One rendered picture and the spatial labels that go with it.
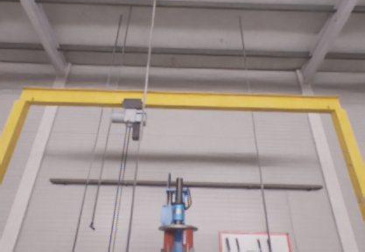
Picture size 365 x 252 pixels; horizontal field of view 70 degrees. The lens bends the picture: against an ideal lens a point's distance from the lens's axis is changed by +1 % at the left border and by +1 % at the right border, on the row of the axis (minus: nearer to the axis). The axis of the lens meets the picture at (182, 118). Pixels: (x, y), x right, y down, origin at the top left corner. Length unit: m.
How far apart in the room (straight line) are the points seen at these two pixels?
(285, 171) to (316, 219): 1.16
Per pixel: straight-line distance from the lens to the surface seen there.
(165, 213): 4.34
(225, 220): 6.15
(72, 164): 6.85
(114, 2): 6.78
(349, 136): 4.74
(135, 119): 4.10
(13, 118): 4.78
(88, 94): 4.65
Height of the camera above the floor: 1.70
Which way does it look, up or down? 30 degrees up
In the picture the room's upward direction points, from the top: 1 degrees clockwise
